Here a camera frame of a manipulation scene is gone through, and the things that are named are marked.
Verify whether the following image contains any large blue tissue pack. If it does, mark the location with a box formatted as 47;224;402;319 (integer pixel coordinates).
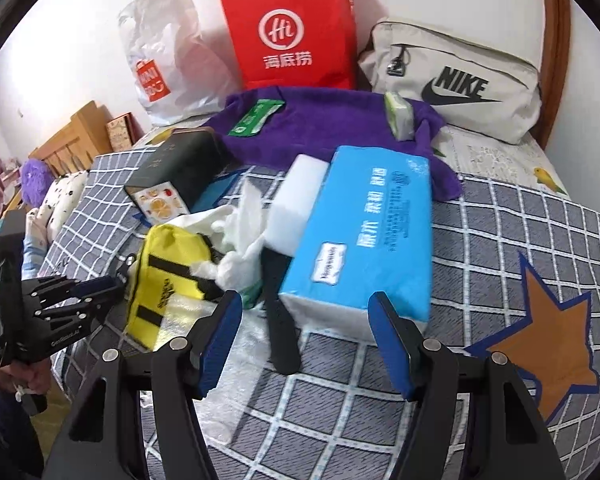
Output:
278;145;433;343

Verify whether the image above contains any white sponge block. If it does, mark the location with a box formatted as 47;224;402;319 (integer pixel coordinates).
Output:
265;154;331;256

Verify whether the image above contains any yellow pouch with black straps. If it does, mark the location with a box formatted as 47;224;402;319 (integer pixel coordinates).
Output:
124;224;226;353

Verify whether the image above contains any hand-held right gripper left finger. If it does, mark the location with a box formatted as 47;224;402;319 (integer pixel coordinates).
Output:
42;290;243;480

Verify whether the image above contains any beige bag with black logo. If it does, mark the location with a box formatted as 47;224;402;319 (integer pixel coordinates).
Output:
357;16;543;145

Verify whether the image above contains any light wooden furniture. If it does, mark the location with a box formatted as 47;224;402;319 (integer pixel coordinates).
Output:
27;101;116;176

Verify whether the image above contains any purple plush toy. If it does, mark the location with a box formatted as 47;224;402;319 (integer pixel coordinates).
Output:
20;158;56;206

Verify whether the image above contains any white spray bottle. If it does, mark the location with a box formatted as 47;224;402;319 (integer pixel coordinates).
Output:
172;180;271;311

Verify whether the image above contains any person's left forearm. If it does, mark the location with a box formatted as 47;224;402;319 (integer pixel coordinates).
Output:
0;380;48;480

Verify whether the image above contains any patterned decorative box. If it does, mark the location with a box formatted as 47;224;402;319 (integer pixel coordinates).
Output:
105;114;146;151

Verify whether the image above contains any purple towel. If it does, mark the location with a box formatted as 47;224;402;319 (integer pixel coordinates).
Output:
202;86;463;203

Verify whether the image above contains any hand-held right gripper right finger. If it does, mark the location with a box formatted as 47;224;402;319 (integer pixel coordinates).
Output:
367;291;568;480

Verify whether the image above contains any grey plaid blanket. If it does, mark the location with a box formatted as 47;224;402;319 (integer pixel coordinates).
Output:
47;152;600;480

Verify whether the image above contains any wooden headboard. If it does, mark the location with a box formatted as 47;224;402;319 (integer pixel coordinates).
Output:
537;0;573;151

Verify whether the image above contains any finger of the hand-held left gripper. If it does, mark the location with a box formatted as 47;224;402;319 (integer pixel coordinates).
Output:
34;292;117;335
24;274;126;311

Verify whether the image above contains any dark green box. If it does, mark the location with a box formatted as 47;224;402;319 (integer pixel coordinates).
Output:
124;127;231;227

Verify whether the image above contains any small green white tissue pack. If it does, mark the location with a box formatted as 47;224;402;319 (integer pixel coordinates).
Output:
384;91;417;141

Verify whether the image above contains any white dotted pillow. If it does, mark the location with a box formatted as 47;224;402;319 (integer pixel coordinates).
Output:
35;170;88;241

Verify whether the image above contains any red paper bag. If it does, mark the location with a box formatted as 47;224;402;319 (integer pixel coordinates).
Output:
218;0;357;92

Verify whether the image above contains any person's left hand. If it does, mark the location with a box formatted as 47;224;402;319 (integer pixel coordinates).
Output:
0;357;53;402

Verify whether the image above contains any green tissue packet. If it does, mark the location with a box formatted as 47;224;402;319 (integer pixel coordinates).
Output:
227;99;286;137

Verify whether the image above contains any white plastic shopping bag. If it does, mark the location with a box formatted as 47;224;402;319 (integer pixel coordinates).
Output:
117;0;241;128

